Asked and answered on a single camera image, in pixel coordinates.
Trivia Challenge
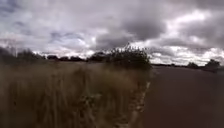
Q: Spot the large green bush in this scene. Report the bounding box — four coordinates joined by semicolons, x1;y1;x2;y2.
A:
106;44;153;70

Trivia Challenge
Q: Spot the dry grass verge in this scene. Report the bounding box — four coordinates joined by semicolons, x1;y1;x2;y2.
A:
0;60;152;128

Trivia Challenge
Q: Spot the row of distant bushes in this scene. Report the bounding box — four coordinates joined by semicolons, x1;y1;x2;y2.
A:
0;46;108;64

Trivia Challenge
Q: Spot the reddish brown asphalt road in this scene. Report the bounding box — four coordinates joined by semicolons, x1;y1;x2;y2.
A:
141;65;224;128

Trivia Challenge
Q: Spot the row of dark trees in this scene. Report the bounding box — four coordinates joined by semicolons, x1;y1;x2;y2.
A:
151;58;224;72

